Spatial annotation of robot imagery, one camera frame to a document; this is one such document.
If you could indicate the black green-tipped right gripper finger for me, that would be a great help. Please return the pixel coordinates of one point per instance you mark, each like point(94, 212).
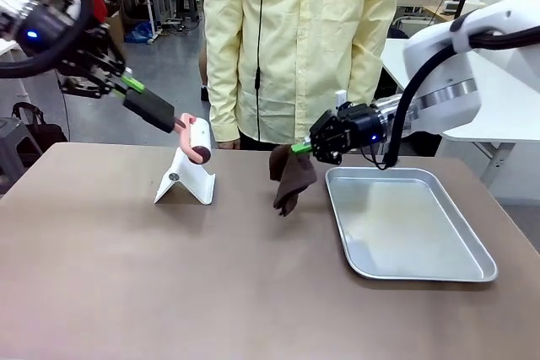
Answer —
point(331, 152)
point(327, 130)

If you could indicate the black green-tipped left gripper finger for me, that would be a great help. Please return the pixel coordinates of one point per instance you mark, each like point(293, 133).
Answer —
point(93, 86)
point(114, 60)

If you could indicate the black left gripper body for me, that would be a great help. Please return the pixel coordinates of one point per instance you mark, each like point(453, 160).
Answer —
point(55, 35)

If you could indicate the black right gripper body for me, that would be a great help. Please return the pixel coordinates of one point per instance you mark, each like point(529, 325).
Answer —
point(363, 128)

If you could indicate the brown cloth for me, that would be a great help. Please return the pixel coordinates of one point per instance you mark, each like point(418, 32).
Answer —
point(295, 178)

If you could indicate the cardboard box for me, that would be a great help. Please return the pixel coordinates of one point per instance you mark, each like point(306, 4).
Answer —
point(115, 29)

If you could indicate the blue plastic bag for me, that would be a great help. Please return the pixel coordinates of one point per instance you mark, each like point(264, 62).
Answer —
point(139, 33)

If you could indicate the black bag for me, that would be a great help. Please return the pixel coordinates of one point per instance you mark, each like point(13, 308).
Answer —
point(46, 136)

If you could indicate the person in yellow shirt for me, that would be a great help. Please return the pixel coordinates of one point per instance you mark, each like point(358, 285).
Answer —
point(312, 39)

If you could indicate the person in green shirt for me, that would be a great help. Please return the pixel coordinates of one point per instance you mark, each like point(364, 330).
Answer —
point(204, 77)

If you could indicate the grey stool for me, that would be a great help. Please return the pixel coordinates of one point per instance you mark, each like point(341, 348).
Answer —
point(14, 145)

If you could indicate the silver metal tray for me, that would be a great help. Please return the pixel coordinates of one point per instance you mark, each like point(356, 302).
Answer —
point(405, 229)

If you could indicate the white lint roller stand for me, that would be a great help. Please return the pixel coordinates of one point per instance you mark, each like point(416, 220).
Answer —
point(185, 174)

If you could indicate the wooden background desk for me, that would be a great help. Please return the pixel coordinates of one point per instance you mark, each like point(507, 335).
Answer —
point(434, 12)

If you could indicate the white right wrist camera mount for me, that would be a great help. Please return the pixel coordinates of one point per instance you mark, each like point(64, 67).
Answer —
point(341, 98)

